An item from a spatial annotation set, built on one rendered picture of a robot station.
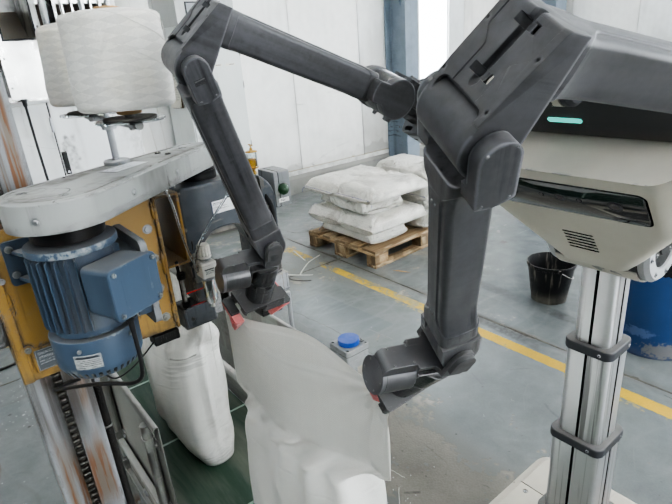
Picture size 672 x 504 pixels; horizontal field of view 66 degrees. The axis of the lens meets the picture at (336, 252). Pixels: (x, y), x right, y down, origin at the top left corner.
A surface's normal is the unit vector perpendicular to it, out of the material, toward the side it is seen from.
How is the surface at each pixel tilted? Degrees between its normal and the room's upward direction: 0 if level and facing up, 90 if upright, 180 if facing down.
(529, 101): 119
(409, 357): 29
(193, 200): 90
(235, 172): 106
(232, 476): 0
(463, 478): 0
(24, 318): 90
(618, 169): 40
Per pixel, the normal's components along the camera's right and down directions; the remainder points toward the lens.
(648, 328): -0.56, 0.39
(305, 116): 0.62, 0.25
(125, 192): 0.97, 0.01
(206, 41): 0.50, 0.52
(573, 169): -0.55, -0.53
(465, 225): 0.29, 0.74
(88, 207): 0.78, 0.18
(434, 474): -0.07, -0.93
